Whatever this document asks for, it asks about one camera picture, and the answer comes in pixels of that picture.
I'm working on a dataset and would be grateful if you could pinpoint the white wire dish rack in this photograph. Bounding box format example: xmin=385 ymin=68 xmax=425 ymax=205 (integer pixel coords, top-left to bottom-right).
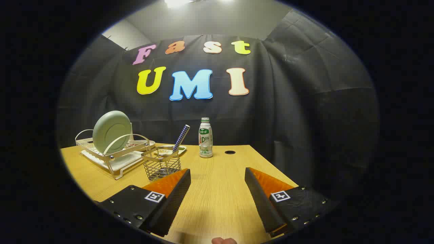
xmin=75 ymin=129 xmax=156 ymax=180

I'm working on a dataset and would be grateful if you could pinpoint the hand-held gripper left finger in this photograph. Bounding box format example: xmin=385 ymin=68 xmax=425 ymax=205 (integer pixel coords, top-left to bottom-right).
xmin=97 ymin=168 xmax=191 ymax=238

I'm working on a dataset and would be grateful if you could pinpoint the pale green plate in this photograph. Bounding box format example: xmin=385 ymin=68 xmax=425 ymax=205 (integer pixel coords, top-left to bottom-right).
xmin=93 ymin=111 xmax=133 ymax=155

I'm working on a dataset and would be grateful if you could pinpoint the black backdrop cloth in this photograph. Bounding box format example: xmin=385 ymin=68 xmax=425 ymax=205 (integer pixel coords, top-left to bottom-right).
xmin=56 ymin=8 xmax=380 ymax=190

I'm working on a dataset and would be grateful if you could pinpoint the white drip tray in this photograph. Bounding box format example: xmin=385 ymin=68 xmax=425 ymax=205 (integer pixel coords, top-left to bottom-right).
xmin=81 ymin=149 xmax=144 ymax=172

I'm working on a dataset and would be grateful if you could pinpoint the white divided snack tray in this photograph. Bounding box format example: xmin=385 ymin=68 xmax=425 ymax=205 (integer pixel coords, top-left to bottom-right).
xmin=154 ymin=145 xmax=187 ymax=156

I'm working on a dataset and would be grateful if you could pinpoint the white drink bottle green label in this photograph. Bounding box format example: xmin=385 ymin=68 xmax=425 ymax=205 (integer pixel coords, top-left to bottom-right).
xmin=198 ymin=118 xmax=213 ymax=158

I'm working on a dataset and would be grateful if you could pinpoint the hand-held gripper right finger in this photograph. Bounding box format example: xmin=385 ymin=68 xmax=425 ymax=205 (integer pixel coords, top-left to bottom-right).
xmin=244 ymin=167 xmax=334 ymax=238

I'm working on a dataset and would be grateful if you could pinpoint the spoon with blue checkered handle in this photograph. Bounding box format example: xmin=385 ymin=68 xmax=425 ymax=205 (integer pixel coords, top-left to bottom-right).
xmin=158 ymin=124 xmax=190 ymax=178

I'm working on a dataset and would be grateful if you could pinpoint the metal wire basket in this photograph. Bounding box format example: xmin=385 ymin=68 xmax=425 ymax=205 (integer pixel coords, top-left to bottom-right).
xmin=141 ymin=146 xmax=182 ymax=182

